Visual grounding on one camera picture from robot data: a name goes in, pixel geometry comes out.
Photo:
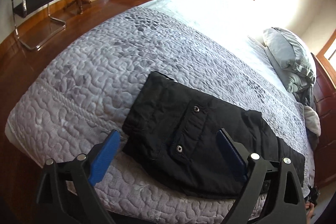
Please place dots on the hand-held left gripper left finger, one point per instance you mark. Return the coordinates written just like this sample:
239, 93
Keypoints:
105, 155

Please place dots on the small wooden window frame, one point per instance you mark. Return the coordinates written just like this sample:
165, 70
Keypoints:
324, 52

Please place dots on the wooden headboard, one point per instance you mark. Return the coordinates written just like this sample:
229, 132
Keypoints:
325, 87

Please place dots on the grey folded blanket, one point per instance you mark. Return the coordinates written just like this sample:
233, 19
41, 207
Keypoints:
298, 81

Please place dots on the black pants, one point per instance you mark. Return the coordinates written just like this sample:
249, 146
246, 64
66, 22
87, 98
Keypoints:
170, 113

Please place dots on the grey pillow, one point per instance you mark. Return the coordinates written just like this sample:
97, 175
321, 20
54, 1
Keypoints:
286, 48

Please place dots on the white cloth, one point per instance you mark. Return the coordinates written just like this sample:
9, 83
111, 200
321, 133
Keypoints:
312, 119

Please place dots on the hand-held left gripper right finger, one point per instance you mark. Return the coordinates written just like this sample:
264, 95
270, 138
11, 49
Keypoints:
231, 148

